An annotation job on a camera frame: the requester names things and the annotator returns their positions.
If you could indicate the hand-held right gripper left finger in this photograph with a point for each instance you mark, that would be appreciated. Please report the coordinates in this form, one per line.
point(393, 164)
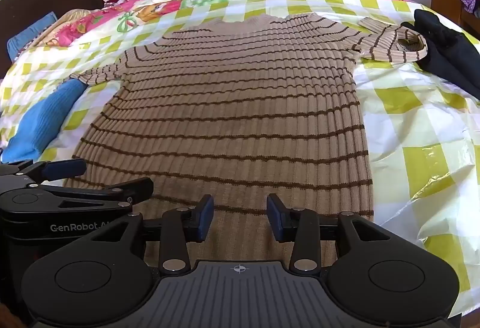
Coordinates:
point(204, 217)

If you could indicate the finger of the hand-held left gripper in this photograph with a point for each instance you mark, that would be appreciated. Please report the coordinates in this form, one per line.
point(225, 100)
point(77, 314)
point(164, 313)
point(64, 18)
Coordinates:
point(63, 168)
point(127, 190)

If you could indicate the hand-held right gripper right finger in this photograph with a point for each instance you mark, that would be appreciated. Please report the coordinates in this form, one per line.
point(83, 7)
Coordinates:
point(274, 217)

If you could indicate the beige striped knit sweater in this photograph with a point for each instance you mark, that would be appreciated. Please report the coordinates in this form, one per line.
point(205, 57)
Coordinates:
point(232, 107)

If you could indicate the blue knit garment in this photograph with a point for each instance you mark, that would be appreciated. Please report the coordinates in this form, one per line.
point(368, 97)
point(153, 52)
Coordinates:
point(37, 122)

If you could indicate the blue pillow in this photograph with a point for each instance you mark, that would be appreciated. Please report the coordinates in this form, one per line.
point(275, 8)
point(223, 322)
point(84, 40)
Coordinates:
point(26, 39)

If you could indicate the golden cloth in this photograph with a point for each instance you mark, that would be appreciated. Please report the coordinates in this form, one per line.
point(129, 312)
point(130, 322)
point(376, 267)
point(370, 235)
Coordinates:
point(73, 17)

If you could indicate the checked floral bed quilt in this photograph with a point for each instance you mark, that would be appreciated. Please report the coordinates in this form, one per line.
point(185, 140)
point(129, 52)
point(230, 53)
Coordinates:
point(412, 133)

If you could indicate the black garment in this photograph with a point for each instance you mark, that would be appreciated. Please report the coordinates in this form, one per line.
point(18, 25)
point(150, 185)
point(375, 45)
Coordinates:
point(450, 50)

